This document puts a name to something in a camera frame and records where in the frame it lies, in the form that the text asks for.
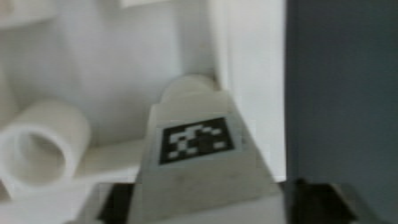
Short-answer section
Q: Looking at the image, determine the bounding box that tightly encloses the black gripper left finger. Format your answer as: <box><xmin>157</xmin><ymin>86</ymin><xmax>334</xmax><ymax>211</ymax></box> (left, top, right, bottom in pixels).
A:
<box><xmin>78</xmin><ymin>183</ymin><xmax>135</xmax><ymax>224</ymax></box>

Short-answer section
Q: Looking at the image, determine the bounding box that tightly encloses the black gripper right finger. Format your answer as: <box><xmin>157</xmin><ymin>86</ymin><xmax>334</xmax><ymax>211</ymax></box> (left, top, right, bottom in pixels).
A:
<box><xmin>279</xmin><ymin>178</ymin><xmax>380</xmax><ymax>224</ymax></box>

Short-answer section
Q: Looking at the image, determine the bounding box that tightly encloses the white chair seat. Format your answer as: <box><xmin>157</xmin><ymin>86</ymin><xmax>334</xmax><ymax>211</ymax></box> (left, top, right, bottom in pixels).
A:
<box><xmin>0</xmin><ymin>0</ymin><xmax>226</xmax><ymax>224</ymax></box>

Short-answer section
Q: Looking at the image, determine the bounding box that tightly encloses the white tagged chair leg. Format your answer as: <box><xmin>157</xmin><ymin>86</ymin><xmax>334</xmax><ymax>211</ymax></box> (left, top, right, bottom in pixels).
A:
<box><xmin>128</xmin><ymin>75</ymin><xmax>286</xmax><ymax>224</ymax></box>

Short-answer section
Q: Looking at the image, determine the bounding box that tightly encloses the white boundary frame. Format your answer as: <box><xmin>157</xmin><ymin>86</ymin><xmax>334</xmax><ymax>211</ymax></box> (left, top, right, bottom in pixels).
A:
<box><xmin>208</xmin><ymin>0</ymin><xmax>286</xmax><ymax>182</ymax></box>

